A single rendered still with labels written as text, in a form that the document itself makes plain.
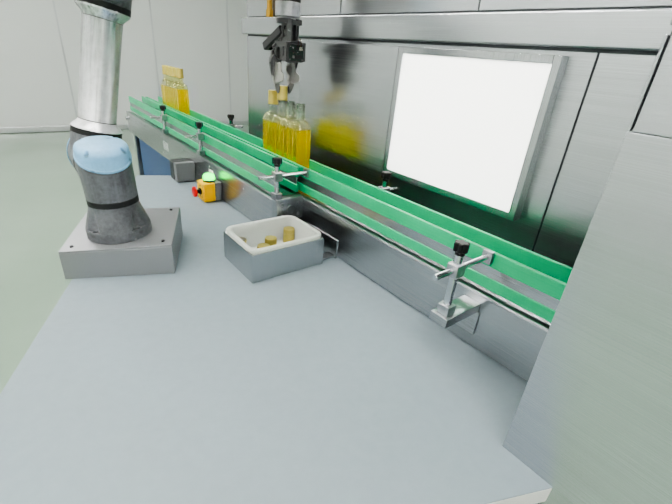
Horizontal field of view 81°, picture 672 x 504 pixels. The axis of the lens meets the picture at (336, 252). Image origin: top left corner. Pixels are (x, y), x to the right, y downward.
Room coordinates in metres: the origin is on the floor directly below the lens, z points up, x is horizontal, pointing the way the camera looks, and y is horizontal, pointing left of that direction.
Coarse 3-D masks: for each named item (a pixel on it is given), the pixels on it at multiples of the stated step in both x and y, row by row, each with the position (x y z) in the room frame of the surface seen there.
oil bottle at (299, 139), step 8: (296, 120) 1.30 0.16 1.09; (304, 120) 1.30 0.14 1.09; (296, 128) 1.28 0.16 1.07; (304, 128) 1.29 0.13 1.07; (296, 136) 1.27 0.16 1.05; (304, 136) 1.29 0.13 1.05; (288, 144) 1.31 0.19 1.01; (296, 144) 1.27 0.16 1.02; (304, 144) 1.29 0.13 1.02; (288, 152) 1.31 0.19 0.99; (296, 152) 1.27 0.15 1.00; (304, 152) 1.29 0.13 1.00; (296, 160) 1.27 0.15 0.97; (304, 160) 1.29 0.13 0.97
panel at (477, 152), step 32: (416, 64) 1.13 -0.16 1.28; (448, 64) 1.06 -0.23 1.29; (480, 64) 0.99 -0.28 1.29; (512, 64) 0.93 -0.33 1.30; (544, 64) 0.88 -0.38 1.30; (416, 96) 1.12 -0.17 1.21; (448, 96) 1.04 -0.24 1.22; (480, 96) 0.97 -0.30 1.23; (512, 96) 0.92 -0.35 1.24; (416, 128) 1.11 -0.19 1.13; (448, 128) 1.03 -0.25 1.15; (480, 128) 0.96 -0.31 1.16; (512, 128) 0.90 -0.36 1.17; (416, 160) 1.09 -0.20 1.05; (448, 160) 1.01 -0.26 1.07; (480, 160) 0.95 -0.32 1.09; (512, 160) 0.89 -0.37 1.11; (480, 192) 0.93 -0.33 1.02; (512, 192) 0.87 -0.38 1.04
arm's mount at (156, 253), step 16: (144, 208) 1.08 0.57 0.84; (160, 208) 1.09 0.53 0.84; (176, 208) 1.10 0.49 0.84; (80, 224) 0.95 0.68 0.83; (160, 224) 0.98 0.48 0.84; (176, 224) 1.00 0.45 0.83; (80, 240) 0.86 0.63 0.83; (144, 240) 0.88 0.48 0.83; (160, 240) 0.89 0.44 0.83; (176, 240) 0.96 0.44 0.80; (64, 256) 0.80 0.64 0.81; (80, 256) 0.81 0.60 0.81; (96, 256) 0.82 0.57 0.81; (112, 256) 0.83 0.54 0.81; (128, 256) 0.84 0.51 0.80; (144, 256) 0.85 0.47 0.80; (160, 256) 0.86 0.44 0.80; (176, 256) 0.93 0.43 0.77; (64, 272) 0.80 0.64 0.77; (80, 272) 0.81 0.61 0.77; (96, 272) 0.82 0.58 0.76; (112, 272) 0.83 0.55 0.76; (128, 272) 0.84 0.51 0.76; (144, 272) 0.85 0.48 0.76; (160, 272) 0.86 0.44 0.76
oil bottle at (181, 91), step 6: (180, 72) 2.15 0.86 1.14; (180, 78) 2.15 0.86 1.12; (180, 84) 2.15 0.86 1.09; (174, 90) 2.16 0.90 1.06; (180, 90) 2.14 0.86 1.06; (186, 90) 2.16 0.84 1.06; (180, 96) 2.13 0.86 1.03; (186, 96) 2.15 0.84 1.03; (180, 102) 2.13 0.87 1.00; (186, 102) 2.15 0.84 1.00; (180, 108) 2.13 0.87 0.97; (186, 108) 2.15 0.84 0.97
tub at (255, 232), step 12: (288, 216) 1.11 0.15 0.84; (228, 228) 0.98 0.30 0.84; (240, 228) 1.01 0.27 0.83; (252, 228) 1.03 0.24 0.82; (264, 228) 1.06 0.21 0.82; (276, 228) 1.08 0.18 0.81; (300, 228) 1.07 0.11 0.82; (312, 228) 1.03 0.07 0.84; (240, 240) 0.91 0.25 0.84; (252, 240) 1.03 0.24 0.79; (264, 240) 1.05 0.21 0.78; (300, 240) 0.95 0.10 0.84; (312, 240) 0.98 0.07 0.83; (252, 252) 0.87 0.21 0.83
